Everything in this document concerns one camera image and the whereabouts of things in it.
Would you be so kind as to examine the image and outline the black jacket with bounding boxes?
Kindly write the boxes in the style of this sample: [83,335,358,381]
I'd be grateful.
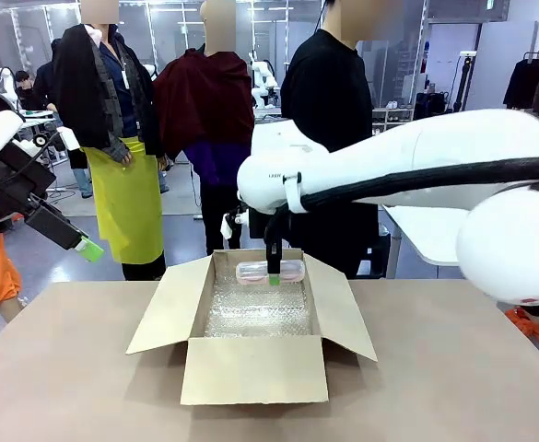
[52,23,135,165]

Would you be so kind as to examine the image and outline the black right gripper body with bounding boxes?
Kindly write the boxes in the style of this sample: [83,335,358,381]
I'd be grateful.
[249,209,279,241]

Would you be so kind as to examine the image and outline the pink glasses case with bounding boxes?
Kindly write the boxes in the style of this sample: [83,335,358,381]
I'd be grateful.
[235,259,306,286]

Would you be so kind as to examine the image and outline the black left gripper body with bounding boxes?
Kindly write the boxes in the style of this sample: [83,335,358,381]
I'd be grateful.
[0,137,89,253]

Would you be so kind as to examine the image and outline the cardboard shipping box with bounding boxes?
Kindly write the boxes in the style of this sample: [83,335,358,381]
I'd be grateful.
[125,248,379,407]

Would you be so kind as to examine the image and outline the white shoe shelf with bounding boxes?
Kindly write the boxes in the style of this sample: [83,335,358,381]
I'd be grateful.
[370,99,416,135]

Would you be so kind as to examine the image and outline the mannequin with yellow apron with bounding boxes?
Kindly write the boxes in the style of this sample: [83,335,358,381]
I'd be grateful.
[50,0,169,282]

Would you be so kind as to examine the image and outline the purple garment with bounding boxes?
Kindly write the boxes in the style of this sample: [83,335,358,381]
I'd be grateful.
[183,140,254,188]

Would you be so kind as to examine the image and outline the clothes rack with dark garments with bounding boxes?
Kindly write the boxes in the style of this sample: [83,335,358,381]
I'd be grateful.
[502,50,539,117]

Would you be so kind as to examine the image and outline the black plastic stool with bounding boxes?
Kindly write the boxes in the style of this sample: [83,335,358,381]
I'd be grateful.
[356,225,393,280]

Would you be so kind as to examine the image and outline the seated background person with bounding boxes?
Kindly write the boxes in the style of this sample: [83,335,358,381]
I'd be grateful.
[14,69,38,110]

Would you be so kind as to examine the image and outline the black tripod stand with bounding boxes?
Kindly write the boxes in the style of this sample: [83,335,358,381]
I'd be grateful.
[451,52,477,114]

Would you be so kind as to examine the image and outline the white side table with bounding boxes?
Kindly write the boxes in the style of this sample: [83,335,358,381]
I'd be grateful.
[382,204,471,280]

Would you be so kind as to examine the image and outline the maroon cloth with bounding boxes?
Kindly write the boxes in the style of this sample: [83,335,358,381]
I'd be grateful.
[152,48,255,160]

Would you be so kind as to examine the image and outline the clear bubble wrap sheet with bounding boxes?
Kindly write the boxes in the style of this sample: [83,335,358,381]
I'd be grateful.
[204,262,314,340]

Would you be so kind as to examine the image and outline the black bags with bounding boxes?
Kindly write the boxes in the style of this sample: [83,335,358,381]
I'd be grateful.
[414,91,450,122]

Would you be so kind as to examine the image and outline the yellow plastic apron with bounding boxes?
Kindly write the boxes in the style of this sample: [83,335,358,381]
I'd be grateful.
[80,135,165,266]

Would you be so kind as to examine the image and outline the white background desk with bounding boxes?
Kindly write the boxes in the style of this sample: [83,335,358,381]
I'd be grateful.
[18,108,61,134]

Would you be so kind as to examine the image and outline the mannequin with maroon cloth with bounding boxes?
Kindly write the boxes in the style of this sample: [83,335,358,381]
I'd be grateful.
[152,0,256,257]

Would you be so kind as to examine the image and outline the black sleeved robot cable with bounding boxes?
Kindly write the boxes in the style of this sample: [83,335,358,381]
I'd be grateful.
[263,156,539,245]

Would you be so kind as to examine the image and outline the person in black t-shirt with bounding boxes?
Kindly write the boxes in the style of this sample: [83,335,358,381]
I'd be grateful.
[280,0,381,280]

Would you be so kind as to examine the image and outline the background person in jeans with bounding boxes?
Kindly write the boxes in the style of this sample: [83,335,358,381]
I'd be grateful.
[33,39,95,200]

